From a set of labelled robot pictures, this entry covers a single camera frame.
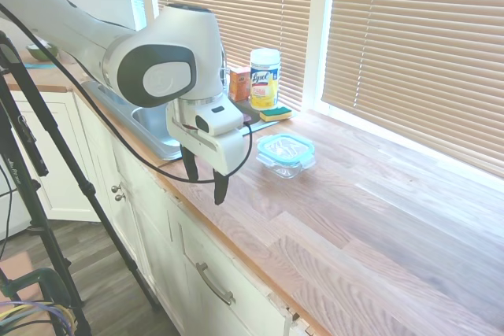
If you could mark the glass container with teal lid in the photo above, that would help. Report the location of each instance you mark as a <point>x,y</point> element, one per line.
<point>284,148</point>

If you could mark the yellow Lysol wipes canister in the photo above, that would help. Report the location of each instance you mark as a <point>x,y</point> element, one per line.
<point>265,80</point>

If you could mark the orange cardboard box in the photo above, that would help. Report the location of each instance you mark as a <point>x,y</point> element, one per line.
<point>239,84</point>

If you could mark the white kitchen cabinet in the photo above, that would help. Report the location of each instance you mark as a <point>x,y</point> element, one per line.
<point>149,233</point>

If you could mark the teal flat cloth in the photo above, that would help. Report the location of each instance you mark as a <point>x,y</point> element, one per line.
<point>39,65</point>

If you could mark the green bowl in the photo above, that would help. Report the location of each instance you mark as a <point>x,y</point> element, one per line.
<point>39,52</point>

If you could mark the tan window blind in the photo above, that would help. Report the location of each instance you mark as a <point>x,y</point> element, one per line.
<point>256,5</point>
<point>417,45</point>

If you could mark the black camera tripod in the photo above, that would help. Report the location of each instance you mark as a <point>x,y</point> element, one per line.
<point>35,123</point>

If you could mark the green metal clamp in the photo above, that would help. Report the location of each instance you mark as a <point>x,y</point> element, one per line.
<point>47,277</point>

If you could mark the yellow and green sponge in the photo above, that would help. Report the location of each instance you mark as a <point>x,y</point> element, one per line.
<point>275,114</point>

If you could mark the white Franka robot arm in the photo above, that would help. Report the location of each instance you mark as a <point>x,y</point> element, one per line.
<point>78,29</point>

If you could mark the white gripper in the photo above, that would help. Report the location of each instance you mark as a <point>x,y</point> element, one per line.
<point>226,151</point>

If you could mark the stainless steel sink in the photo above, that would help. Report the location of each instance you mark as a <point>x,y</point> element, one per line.
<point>147,123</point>

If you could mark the black counter mat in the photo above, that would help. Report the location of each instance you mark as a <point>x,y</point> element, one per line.
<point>256,119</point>

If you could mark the clear glass food container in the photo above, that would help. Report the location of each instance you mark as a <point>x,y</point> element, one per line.
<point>289,171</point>

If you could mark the round metal cabinet knob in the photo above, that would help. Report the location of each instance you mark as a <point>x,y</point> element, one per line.
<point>115,188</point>
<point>119,197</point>

